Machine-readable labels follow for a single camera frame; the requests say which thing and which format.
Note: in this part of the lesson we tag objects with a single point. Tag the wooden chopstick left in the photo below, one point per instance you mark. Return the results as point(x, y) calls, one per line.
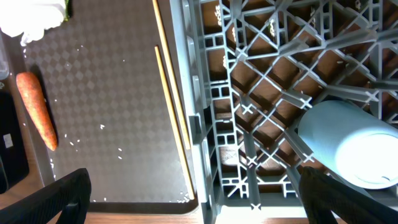
point(175, 129)

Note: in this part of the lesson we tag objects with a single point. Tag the brown serving tray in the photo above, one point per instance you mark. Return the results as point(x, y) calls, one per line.
point(104, 94)

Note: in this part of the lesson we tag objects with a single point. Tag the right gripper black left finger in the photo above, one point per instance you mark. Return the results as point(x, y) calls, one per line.
point(68, 197)

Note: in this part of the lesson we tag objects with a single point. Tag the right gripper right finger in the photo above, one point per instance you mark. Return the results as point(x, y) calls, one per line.
point(323, 196)

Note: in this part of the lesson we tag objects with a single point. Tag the orange carrot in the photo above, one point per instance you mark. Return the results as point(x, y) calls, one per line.
point(33, 98)

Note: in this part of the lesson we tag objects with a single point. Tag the wooden chopstick right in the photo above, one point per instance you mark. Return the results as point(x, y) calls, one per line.
point(171, 73)

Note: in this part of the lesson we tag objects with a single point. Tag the crumpled white paper napkin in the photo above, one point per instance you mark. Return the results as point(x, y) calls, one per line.
point(31, 18)

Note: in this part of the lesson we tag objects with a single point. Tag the black plastic tray bin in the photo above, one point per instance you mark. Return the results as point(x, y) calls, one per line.
point(14, 164)

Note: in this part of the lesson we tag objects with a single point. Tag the grey dishwasher rack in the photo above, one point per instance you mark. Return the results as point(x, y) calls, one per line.
point(251, 69)

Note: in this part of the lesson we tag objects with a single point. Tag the light blue cup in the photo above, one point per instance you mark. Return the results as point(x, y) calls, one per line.
point(352, 143)

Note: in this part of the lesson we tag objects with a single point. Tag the wooden chopstick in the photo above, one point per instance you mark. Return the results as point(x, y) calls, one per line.
point(171, 73)
point(175, 129)

